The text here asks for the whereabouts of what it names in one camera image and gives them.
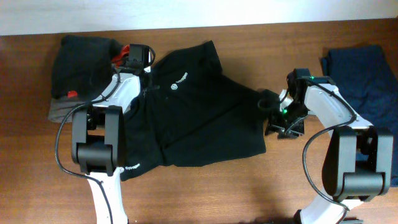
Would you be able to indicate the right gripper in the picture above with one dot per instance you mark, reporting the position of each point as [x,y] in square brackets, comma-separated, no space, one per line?
[277,126]

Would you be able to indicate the black polo shirt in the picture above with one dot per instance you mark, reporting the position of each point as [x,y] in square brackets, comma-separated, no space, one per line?
[189,114]

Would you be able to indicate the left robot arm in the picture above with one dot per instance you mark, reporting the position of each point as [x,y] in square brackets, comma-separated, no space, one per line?
[98,134]

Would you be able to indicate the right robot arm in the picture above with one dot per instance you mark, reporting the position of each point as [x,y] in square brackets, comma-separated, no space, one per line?
[358,162]

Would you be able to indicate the folded red garment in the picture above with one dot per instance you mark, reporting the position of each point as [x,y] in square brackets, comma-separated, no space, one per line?
[73,93]

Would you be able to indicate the folded black garment on stack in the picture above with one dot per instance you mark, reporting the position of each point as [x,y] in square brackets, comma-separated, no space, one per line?
[72,45]

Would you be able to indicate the blue garment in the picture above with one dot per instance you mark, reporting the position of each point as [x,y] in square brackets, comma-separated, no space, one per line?
[367,83]

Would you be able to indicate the folded grey garment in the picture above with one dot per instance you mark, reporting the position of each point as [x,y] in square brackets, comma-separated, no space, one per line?
[59,108]

